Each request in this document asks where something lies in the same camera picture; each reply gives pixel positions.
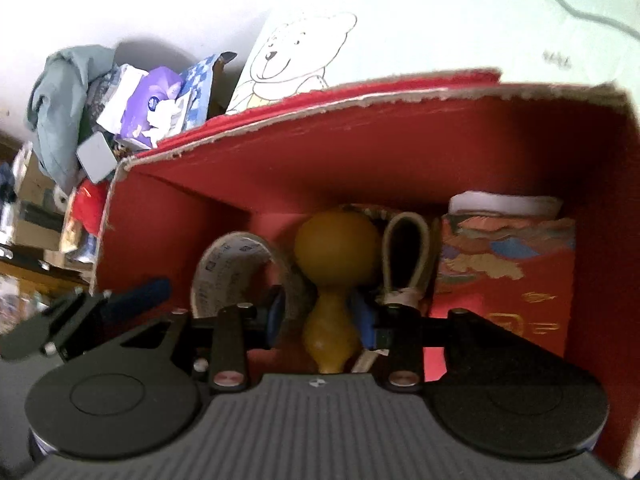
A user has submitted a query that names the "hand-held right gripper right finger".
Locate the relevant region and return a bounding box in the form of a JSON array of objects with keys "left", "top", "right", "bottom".
[{"left": 350, "top": 292, "right": 532, "bottom": 393}]

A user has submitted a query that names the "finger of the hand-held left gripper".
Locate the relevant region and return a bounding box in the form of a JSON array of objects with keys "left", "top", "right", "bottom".
[{"left": 0, "top": 277, "right": 173, "bottom": 363}]

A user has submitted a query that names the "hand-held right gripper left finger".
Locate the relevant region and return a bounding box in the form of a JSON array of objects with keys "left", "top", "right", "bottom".
[{"left": 114, "top": 285, "right": 288, "bottom": 395}]

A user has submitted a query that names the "beige looped strap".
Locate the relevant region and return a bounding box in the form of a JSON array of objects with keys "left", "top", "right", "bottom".
[{"left": 350, "top": 212, "right": 433, "bottom": 373}]

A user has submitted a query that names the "yellow-brown gourd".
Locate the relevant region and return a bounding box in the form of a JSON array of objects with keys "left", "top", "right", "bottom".
[{"left": 292, "top": 210, "right": 381, "bottom": 375}]

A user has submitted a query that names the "printed tape roll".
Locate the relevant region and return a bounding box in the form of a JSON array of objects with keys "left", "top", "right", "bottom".
[{"left": 192, "top": 230, "right": 301, "bottom": 322}]

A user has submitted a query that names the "red carton with white top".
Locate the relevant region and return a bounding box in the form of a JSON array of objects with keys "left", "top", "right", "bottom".
[{"left": 430, "top": 191, "right": 578, "bottom": 383}]

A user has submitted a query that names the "large red cardboard box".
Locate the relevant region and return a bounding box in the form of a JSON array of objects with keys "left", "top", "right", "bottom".
[{"left": 90, "top": 67, "right": 640, "bottom": 476}]

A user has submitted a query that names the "silver foil packet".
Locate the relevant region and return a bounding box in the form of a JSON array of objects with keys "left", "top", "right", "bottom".
[{"left": 59, "top": 210, "right": 102, "bottom": 267}]

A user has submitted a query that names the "red plastic bag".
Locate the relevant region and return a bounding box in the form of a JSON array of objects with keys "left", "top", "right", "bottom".
[{"left": 69, "top": 180, "right": 109, "bottom": 237}]

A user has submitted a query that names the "small grey box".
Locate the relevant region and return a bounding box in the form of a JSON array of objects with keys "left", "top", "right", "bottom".
[{"left": 76, "top": 132, "right": 121, "bottom": 184}]

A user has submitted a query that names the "purple tissue pack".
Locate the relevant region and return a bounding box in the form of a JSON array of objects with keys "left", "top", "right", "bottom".
[{"left": 96, "top": 66, "right": 197, "bottom": 150}]

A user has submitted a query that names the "grey-green cloth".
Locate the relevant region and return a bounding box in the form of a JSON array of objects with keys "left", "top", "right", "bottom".
[{"left": 27, "top": 44, "right": 122, "bottom": 194}]

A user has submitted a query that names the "blue checkered packet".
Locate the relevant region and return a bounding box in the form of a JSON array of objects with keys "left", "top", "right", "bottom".
[{"left": 176, "top": 51, "right": 239, "bottom": 127}]

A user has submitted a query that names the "bear line drawing paper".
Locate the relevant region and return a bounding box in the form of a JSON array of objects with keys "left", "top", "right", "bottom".
[{"left": 225, "top": 10, "right": 359, "bottom": 113}]

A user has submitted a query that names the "light green bed sheet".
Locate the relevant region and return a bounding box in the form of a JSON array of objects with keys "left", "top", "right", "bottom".
[{"left": 225, "top": 0, "right": 640, "bottom": 111}]

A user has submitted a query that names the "grey cable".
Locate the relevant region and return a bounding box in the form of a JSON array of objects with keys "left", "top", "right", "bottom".
[{"left": 422, "top": 0, "right": 640, "bottom": 41}]

